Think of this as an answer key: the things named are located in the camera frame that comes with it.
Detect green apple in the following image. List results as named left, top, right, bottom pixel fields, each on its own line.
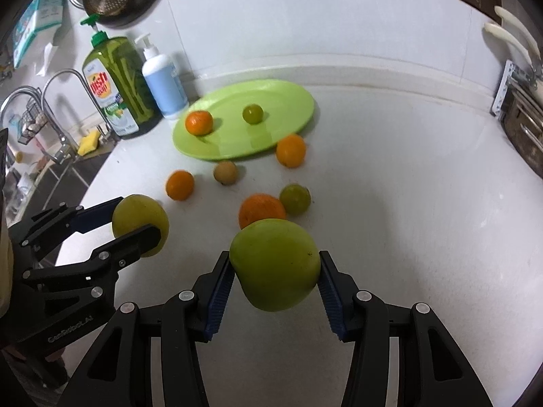
left=229, top=218, right=322, bottom=312

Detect steel kitchen sink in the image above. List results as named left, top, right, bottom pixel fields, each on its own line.
left=0, top=148, right=114, bottom=221

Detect yellow sponge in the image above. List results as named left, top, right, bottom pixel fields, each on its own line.
left=77, top=131, right=101, bottom=156

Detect black wire basket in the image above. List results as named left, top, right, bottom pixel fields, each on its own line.
left=17, top=102, right=49, bottom=145

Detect thin gooseneck steel faucet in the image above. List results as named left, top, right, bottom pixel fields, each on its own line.
left=41, top=69, right=121, bottom=145

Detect green dish soap bottle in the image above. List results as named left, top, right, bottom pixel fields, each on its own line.
left=81, top=14, right=164, bottom=138

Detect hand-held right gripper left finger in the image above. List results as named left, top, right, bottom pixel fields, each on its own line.
left=57, top=251, right=236, bottom=407

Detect light green oval plate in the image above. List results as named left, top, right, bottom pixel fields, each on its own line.
left=172, top=79, right=317, bottom=161

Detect white pot rack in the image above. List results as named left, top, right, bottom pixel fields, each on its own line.
left=491, top=60, right=543, bottom=118

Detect small brown round fruit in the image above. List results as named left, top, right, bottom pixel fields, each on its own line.
left=213, top=160, right=238, bottom=186

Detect teal tissue package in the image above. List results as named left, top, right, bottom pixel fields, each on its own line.
left=11, top=0, right=66, bottom=69

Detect green tangerine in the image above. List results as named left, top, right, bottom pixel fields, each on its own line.
left=242, top=104, right=264, bottom=125
left=279, top=182, right=312, bottom=216

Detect white pump lotion bottle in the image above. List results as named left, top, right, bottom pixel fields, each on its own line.
left=134, top=33, right=189, bottom=120

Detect large orange tangerine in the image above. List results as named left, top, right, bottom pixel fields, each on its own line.
left=238, top=193, right=287, bottom=230

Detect yellow-green apple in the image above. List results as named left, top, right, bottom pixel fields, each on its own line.
left=111, top=194, right=170, bottom=258

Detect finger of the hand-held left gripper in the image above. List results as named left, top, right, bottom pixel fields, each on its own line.
left=22, top=225, right=162, bottom=302
left=7, top=196, right=125, bottom=260

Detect large steel kitchen faucet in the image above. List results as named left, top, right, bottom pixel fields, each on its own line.
left=0, top=86, right=81, bottom=166

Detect large steel pot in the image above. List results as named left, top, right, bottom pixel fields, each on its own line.
left=501, top=85, right=543, bottom=172

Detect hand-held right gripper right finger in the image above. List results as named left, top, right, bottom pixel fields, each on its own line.
left=318, top=250, right=495, bottom=407

